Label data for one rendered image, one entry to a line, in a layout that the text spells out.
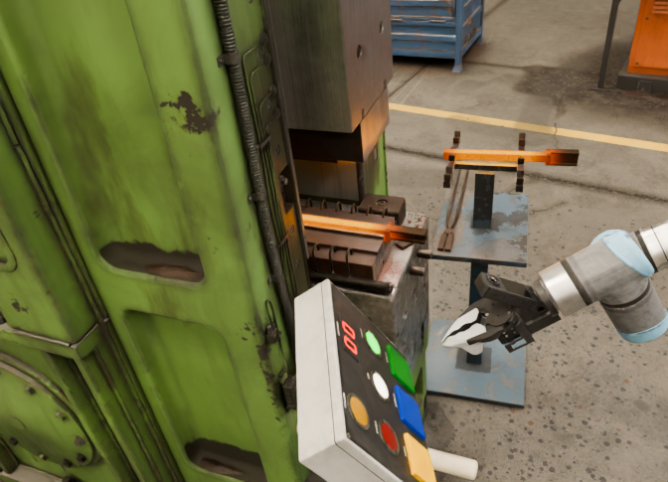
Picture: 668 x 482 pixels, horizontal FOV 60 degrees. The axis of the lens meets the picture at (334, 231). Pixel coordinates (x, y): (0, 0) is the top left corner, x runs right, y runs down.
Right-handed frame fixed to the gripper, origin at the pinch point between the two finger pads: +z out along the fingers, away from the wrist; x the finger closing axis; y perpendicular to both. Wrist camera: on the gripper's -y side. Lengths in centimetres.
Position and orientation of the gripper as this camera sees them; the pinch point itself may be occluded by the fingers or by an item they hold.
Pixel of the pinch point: (446, 339)
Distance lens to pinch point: 111.8
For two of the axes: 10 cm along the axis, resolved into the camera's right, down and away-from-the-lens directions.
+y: 5.8, 6.4, 5.1
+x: -0.7, -5.8, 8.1
